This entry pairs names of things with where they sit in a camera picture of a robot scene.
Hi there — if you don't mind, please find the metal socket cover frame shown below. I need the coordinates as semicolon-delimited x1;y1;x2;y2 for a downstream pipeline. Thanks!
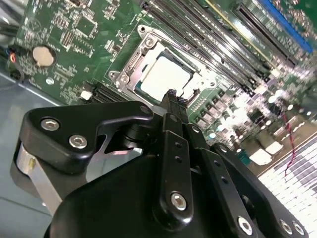
126;33;218;105

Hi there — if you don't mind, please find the silver CPU green edge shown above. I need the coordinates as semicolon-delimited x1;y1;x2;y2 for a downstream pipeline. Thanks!
139;55;196;103

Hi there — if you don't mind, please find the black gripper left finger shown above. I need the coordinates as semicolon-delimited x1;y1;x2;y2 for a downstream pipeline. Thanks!
11;89;194;225

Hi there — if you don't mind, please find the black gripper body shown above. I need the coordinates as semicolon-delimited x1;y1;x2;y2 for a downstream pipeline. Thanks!
43;153;236;238

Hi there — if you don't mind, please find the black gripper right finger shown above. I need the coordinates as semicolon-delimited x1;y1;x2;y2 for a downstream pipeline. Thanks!
178;98;310;238

